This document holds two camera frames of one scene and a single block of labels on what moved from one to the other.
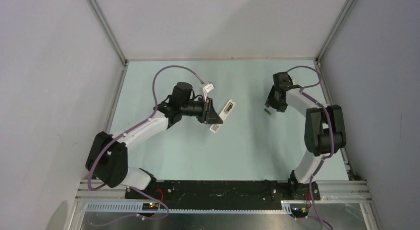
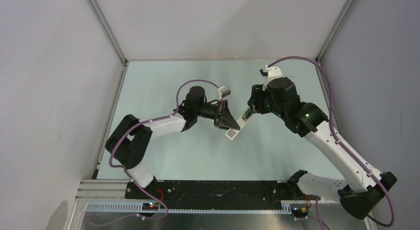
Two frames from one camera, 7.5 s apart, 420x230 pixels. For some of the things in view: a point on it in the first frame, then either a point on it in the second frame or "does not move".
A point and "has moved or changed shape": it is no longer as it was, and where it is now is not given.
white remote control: x=224 y=113 has moved or changed shape
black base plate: x=223 y=194 does not move
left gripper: x=209 y=115 → x=225 y=120
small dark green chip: x=267 y=111 has moved or changed shape
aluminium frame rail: x=103 y=21 does not move
